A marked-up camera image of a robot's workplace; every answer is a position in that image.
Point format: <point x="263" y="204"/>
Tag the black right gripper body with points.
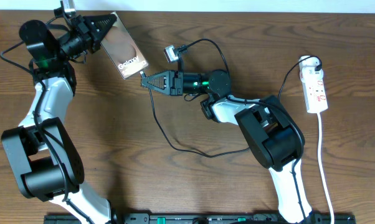
<point x="177" y="83"/>

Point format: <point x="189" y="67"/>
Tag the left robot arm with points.
<point x="42" y="156"/>

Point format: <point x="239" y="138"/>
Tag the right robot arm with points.
<point x="272" y="136"/>

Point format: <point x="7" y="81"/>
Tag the white power strip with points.
<point x="311" y="76"/>

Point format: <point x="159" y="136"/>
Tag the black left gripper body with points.
<point x="78" y="40"/>

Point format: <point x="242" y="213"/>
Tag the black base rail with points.
<point x="144" y="218"/>

